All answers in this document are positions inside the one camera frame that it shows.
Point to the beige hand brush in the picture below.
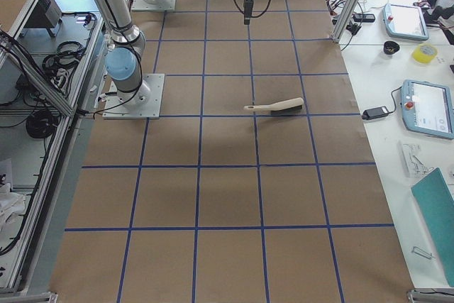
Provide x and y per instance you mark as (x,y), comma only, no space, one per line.
(289,106)

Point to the far teach pendant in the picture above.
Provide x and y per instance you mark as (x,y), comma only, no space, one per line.
(404,22)

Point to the teach pendant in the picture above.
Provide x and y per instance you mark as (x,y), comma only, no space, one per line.
(427,108)
(404,22)

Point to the black power adapter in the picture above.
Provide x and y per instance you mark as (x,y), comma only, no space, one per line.
(375,113)

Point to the yellow tape roll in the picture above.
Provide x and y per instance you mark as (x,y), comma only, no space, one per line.
(424,53)

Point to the grey control box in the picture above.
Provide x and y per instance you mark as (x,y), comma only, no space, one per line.
(46,14)

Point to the near teach pendant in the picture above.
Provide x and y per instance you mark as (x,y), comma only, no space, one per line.
(427,108)

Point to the clear plastic packet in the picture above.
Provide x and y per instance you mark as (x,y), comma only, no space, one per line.
(413,165)

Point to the teal board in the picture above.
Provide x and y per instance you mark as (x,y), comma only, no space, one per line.
(436,205)

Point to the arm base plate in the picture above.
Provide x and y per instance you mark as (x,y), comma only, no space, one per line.
(153,5)
(145,104)

